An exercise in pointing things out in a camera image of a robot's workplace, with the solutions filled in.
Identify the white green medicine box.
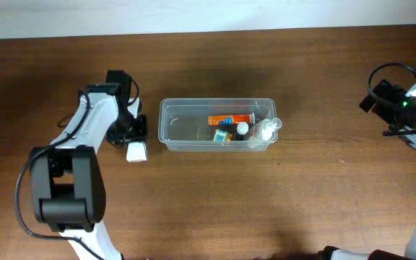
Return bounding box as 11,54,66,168
126,142,147,163

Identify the clear plastic container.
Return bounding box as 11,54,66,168
158,98,282,152

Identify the orange tablet tube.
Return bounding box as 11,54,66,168
208,113,256,126

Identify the small gold-capped jar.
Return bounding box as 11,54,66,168
213,129,233,142

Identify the dark bottle white cap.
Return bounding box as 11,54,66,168
233,122,249,141

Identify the white spray bottle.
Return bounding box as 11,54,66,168
246,118,282,148

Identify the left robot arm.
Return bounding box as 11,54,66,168
21,79,147,259

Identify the right black cable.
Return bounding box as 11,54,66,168
367,62,416,137

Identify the black cable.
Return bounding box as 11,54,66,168
367,62,416,137
14,77,140,260

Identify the left black cable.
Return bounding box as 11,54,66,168
14,77,140,260

